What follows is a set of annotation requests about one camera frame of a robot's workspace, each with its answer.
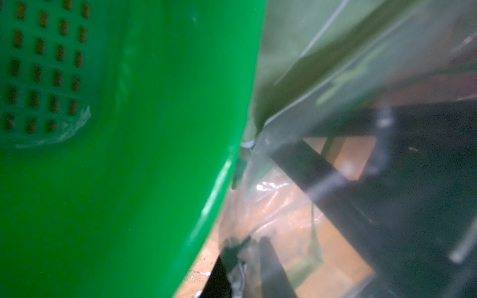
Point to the clear zip-top bag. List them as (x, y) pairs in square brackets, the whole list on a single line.
[(360, 159)]

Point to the green perforated plastic tray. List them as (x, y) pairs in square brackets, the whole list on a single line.
[(121, 124)]

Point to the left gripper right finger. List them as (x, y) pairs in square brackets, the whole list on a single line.
[(275, 283)]

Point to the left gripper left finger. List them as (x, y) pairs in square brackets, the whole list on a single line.
[(217, 286)]

